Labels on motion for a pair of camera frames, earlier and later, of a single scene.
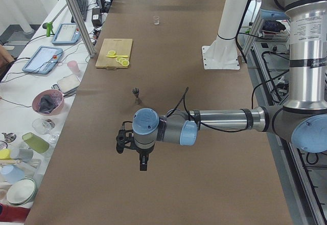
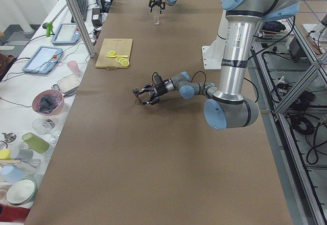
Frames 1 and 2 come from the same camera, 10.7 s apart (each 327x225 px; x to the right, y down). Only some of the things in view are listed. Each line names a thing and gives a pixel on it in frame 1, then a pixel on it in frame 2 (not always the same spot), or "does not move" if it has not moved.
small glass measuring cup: x=157 y=21 does not move
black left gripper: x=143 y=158 → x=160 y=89
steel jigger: x=136 y=91 does not move
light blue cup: x=11 y=173 does not move
